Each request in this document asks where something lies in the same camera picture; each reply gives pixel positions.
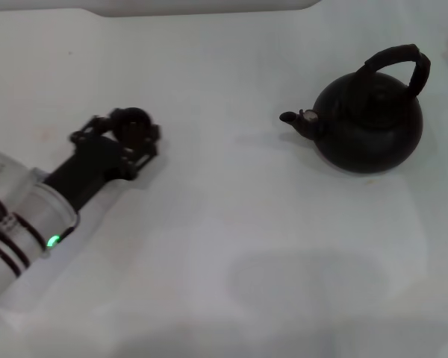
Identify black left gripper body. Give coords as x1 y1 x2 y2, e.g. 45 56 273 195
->
43 134 136 214

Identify small dark brown teacup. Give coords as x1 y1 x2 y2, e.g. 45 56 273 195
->
111 107 155 147

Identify black round teapot with handle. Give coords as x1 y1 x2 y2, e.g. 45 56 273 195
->
279 43 432 175

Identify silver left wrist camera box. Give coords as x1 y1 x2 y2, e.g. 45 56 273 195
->
0 145 35 187

